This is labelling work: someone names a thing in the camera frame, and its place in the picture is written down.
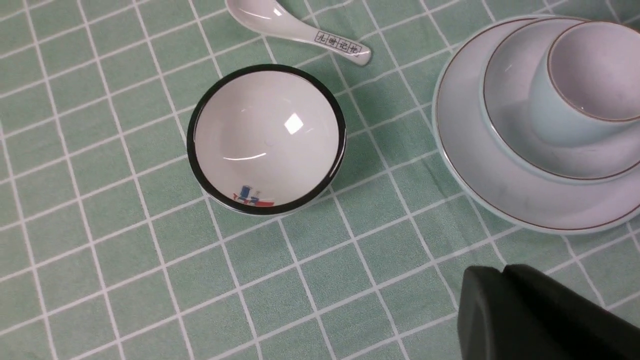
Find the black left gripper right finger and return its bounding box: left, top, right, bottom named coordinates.
left=502, top=264, right=640, bottom=360

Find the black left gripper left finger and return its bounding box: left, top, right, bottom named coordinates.
left=457, top=266, right=521, bottom=360

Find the pale green red-rimmed plate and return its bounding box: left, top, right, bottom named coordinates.
left=432, top=14, right=639, bottom=235

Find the white ceramic cup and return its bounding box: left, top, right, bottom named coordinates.
left=529, top=21, right=640, bottom=147

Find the black rimmed white bowl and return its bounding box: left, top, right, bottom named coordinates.
left=186, top=64, right=346, bottom=216

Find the white ceramic soup spoon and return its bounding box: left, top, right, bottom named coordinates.
left=225, top=0, right=372, bottom=66

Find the green checked tablecloth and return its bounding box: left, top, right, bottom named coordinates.
left=0, top=0, right=639, bottom=360

